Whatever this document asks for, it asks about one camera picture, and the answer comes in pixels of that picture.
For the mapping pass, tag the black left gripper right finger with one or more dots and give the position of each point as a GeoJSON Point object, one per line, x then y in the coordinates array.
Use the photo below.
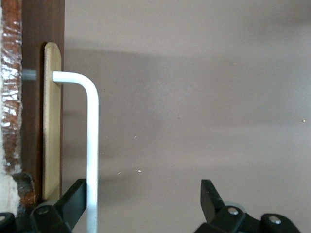
{"type": "Point", "coordinates": [218, 216]}

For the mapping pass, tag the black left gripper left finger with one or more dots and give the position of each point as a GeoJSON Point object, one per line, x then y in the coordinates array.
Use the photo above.
{"type": "Point", "coordinates": [68, 201]}

